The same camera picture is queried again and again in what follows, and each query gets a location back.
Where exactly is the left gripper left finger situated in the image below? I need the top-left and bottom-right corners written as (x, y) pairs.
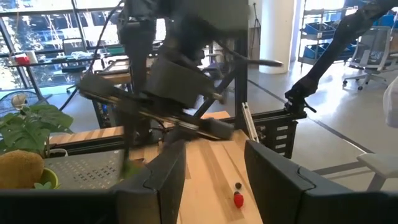
top-left (112, 139), bottom-right (187, 224)

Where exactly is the white round pillar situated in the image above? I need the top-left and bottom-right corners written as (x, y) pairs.
top-left (259, 0), bottom-right (295, 75)

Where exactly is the black desk with clutter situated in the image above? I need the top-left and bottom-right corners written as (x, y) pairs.
top-left (6, 51), bottom-right (105, 100)

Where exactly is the grey perforated metal shelf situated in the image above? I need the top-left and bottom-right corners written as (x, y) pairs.
top-left (43, 149), bottom-right (126, 190)

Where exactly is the red raspberry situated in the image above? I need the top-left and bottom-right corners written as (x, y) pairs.
top-left (233, 191), bottom-right (245, 209)

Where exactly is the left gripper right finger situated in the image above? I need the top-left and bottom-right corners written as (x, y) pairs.
top-left (244, 139), bottom-right (351, 224)

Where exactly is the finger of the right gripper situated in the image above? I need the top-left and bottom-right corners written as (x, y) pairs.
top-left (123, 108), bottom-right (139, 170)
top-left (164, 124), bottom-right (187, 147)

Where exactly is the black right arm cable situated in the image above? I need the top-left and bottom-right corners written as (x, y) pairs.
top-left (58, 0), bottom-right (125, 111)

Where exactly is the round floor fan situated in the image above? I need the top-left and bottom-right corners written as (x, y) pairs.
top-left (0, 90), bottom-right (43, 118)

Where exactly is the white bench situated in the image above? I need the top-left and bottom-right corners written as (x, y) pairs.
top-left (356, 152), bottom-right (398, 191)

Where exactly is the black diagonal support strut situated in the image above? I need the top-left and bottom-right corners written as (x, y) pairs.
top-left (284, 0), bottom-right (398, 114)

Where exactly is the green plant in white pot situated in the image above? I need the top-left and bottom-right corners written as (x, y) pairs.
top-left (0, 104), bottom-right (75, 159)

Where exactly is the rack with blue bins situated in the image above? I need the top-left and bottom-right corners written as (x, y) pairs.
top-left (297, 7), bottom-right (358, 66)

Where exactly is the silver aluminium frame post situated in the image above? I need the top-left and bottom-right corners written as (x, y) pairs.
top-left (241, 101), bottom-right (261, 144)

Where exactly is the grey office chair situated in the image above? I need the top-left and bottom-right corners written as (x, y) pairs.
top-left (341, 26), bottom-right (393, 91)

